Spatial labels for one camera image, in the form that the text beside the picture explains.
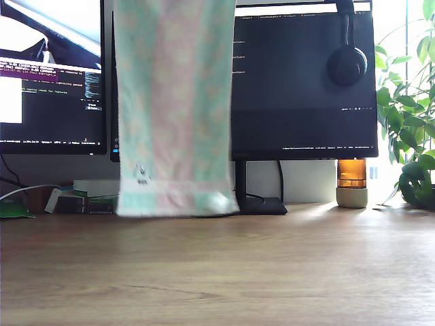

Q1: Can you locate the mint and pink tea towel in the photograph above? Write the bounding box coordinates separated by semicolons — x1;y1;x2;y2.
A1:
111;0;241;218

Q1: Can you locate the black monitor stand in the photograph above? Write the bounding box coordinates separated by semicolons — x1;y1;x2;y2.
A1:
234;160;288;215

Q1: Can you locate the black monitor showing code editor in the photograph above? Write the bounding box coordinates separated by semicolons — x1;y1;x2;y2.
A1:
109;1;379;163

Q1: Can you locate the long white box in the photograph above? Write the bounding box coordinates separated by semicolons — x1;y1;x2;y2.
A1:
73;179;120;198

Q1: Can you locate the white box green label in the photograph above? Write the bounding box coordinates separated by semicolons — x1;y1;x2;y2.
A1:
87;196;119;215

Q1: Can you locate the amber glass jar pale base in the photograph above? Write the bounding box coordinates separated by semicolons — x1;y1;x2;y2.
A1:
335;158;369;209

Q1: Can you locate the small dark box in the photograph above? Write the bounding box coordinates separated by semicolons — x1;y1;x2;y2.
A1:
56;197;88;215

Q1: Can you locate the black over-ear headphones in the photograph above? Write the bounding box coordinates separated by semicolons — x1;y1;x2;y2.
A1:
326;0;368;88

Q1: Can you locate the small white cardboard box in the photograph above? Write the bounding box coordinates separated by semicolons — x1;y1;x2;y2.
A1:
44;188;74;215

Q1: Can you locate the black monitor showing terminal windows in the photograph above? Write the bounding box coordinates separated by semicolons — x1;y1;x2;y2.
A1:
0;0;108;157

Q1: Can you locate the brown cardboard box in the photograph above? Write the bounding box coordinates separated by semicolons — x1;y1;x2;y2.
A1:
27;188;55;215

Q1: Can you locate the green leafy houseplant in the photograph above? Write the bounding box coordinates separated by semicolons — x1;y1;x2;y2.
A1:
372;0;435;211

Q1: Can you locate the green plastic packet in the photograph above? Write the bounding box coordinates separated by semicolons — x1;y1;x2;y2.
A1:
0;198;37;220

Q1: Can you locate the black monitor power cable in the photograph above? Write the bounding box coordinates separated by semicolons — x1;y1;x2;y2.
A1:
277;160;285;203

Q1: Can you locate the white cable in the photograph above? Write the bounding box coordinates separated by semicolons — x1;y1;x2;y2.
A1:
0;185;64;204

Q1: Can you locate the thin black monitor cable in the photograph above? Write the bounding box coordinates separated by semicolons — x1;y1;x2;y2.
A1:
0;156;30;191

